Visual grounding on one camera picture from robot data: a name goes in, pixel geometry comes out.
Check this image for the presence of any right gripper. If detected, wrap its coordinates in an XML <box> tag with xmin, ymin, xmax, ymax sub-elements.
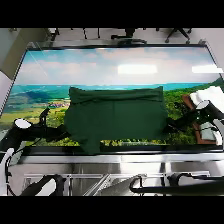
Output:
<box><xmin>165</xmin><ymin>115</ymin><xmax>190</xmax><ymax>134</ymax></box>

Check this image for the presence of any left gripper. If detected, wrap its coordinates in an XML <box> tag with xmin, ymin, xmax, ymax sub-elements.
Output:
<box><xmin>44</xmin><ymin>124</ymin><xmax>72</xmax><ymax>142</ymax></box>

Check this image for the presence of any dark green T-shirt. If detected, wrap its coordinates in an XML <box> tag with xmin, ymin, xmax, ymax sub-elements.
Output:
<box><xmin>63</xmin><ymin>85</ymin><xmax>169</xmax><ymax>156</ymax></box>

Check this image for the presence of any pale grey garment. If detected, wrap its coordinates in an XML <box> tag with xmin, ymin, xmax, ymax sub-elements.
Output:
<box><xmin>199</xmin><ymin>127</ymin><xmax>219</xmax><ymax>143</ymax></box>

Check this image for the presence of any white garment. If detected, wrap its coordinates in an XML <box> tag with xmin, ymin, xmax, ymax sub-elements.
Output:
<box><xmin>189</xmin><ymin>85</ymin><xmax>224</xmax><ymax>108</ymax></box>

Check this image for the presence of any black office chair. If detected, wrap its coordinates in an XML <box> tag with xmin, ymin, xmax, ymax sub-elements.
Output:
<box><xmin>164</xmin><ymin>27</ymin><xmax>194</xmax><ymax>45</ymax></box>
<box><xmin>110</xmin><ymin>27</ymin><xmax>148</xmax><ymax>46</ymax></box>

